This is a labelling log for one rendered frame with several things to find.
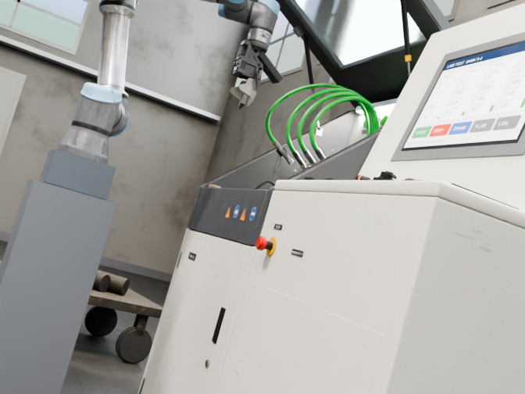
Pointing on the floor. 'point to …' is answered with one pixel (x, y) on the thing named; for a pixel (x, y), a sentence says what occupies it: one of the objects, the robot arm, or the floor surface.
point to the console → (391, 273)
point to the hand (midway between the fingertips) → (246, 105)
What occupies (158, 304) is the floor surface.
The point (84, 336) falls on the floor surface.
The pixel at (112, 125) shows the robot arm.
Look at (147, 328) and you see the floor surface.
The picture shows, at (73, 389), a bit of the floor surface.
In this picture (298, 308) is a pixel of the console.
